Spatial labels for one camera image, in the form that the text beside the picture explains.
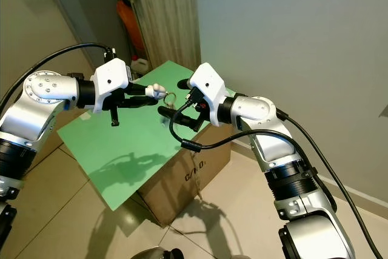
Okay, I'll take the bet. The key ring with white figurine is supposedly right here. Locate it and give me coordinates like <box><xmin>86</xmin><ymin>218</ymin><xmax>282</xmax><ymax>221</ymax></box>
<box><xmin>145</xmin><ymin>83</ymin><xmax>178</xmax><ymax>107</ymax></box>

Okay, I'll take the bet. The green board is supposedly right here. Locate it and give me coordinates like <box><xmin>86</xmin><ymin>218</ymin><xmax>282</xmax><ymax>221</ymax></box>
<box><xmin>56</xmin><ymin>59</ymin><xmax>237</xmax><ymax>211</ymax></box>

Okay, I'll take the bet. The orange plastic object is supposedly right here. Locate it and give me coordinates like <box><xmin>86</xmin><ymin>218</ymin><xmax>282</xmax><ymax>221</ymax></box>
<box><xmin>116</xmin><ymin>0</ymin><xmax>146</xmax><ymax>56</ymax></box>

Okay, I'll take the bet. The brown cardboard box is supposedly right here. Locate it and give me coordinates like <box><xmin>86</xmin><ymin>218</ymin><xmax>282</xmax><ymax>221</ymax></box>
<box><xmin>136</xmin><ymin>127</ymin><xmax>232</xmax><ymax>228</ymax></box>

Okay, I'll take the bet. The wood grain panel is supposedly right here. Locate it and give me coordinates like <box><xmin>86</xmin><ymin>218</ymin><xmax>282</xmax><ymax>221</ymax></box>
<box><xmin>127</xmin><ymin>0</ymin><xmax>202</xmax><ymax>72</ymax></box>

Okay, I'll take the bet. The dark grey door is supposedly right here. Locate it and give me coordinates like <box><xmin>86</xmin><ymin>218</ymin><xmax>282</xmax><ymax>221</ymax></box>
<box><xmin>42</xmin><ymin>0</ymin><xmax>131</xmax><ymax>59</ymax></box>

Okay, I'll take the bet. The grey robot foot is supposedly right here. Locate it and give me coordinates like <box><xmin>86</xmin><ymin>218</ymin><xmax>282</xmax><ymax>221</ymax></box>
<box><xmin>144</xmin><ymin>247</ymin><xmax>184</xmax><ymax>259</ymax></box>

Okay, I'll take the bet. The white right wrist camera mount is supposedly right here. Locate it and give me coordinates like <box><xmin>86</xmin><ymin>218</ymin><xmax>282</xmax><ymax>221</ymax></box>
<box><xmin>188</xmin><ymin>62</ymin><xmax>230</xmax><ymax>111</ymax></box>

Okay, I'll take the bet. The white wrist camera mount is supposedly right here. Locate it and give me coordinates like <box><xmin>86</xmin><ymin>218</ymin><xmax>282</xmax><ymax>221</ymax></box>
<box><xmin>188</xmin><ymin>62</ymin><xmax>230</xmax><ymax>111</ymax></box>
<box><xmin>92</xmin><ymin>59</ymin><xmax>133</xmax><ymax>113</ymax></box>

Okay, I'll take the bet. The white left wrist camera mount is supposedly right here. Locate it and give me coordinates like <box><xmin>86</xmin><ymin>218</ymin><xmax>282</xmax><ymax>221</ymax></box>
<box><xmin>92</xmin><ymin>59</ymin><xmax>133</xmax><ymax>113</ymax></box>

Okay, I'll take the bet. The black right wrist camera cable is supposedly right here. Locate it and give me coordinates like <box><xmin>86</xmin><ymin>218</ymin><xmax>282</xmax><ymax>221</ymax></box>
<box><xmin>170</xmin><ymin>92</ymin><xmax>283</xmax><ymax>152</ymax></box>

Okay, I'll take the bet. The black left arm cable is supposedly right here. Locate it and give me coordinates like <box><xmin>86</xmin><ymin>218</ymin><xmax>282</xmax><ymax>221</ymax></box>
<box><xmin>0</xmin><ymin>42</ymin><xmax>117</xmax><ymax>102</ymax></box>

